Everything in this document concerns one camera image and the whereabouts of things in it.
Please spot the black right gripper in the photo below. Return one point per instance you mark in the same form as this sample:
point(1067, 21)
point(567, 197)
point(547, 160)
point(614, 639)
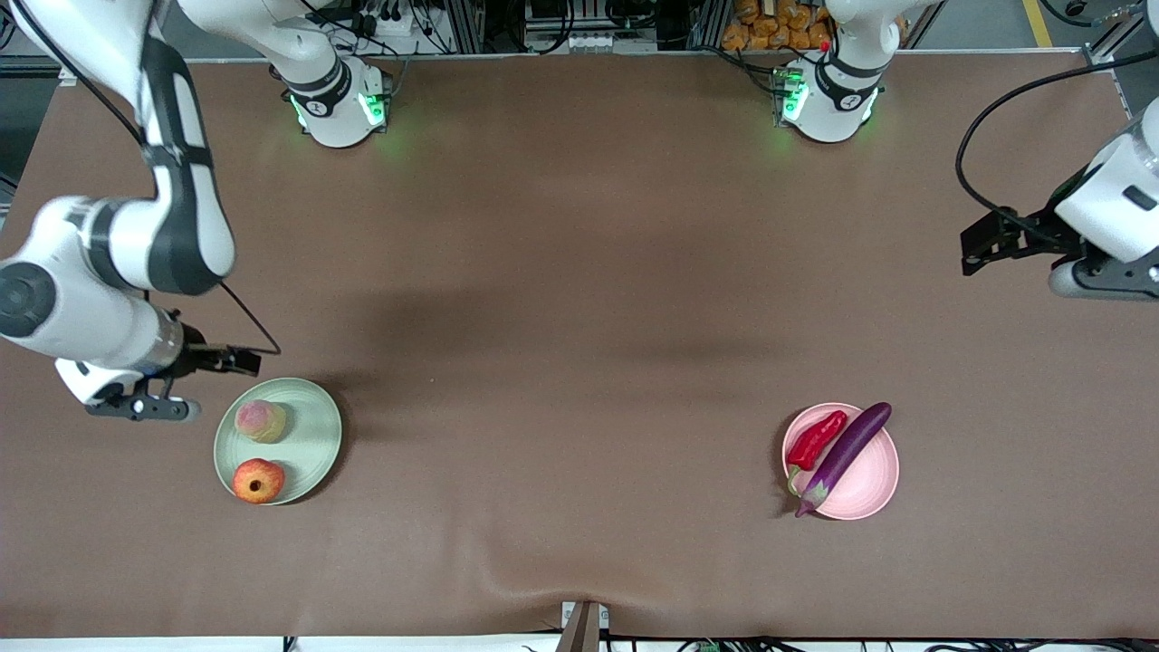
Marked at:
point(197, 358)

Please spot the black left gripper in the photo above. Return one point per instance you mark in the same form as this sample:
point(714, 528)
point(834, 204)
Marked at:
point(1039, 230)

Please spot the peach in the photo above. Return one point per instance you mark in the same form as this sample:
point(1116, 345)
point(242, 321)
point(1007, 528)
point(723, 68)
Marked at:
point(261, 422)

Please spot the red pomegranate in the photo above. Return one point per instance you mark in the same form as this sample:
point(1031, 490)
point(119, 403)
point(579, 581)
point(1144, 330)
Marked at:
point(259, 481)

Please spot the purple eggplant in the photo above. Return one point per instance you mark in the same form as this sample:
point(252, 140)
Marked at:
point(842, 460)

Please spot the red chili pepper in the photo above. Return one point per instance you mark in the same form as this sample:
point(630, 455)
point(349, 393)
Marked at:
point(815, 439)

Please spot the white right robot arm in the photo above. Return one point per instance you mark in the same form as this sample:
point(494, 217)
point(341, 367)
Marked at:
point(90, 308)

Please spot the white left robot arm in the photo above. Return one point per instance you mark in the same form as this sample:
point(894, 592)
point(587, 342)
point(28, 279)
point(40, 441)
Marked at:
point(838, 109)

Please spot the pale green plate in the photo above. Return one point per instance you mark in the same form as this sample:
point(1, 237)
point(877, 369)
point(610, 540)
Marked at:
point(308, 435)

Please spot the pink plate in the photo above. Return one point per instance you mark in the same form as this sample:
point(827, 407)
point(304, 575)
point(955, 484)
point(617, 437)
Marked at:
point(865, 484)

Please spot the white power strip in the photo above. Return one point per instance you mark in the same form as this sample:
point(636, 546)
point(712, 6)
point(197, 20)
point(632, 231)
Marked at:
point(389, 18)

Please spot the aluminium frame post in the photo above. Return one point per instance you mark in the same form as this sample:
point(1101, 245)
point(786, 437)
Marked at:
point(1118, 32)

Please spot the grey table edge bracket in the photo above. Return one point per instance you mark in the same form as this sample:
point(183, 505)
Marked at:
point(584, 625)

